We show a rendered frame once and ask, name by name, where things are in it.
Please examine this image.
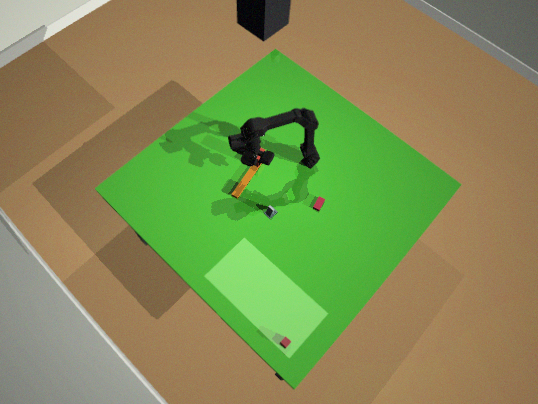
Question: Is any small red block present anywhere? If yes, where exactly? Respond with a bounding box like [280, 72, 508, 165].
[280, 337, 292, 348]

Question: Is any red rectangular block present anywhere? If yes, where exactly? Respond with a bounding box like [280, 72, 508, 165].
[313, 196, 325, 211]

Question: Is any orange long bar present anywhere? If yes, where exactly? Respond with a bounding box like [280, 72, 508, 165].
[232, 156, 262, 199]

